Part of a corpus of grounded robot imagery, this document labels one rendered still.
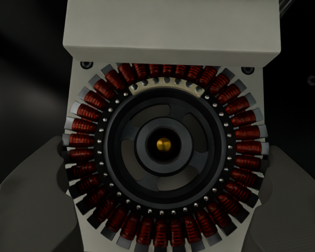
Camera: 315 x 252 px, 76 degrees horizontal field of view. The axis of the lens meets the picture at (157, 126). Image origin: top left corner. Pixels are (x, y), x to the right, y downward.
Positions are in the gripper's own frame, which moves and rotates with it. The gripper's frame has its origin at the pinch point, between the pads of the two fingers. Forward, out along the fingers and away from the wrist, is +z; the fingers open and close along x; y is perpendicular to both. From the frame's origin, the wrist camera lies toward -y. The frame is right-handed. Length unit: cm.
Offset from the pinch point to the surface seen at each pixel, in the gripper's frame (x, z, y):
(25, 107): -11.6, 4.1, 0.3
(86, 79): -6.2, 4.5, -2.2
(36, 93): -10.8, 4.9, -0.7
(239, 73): 5.6, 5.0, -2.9
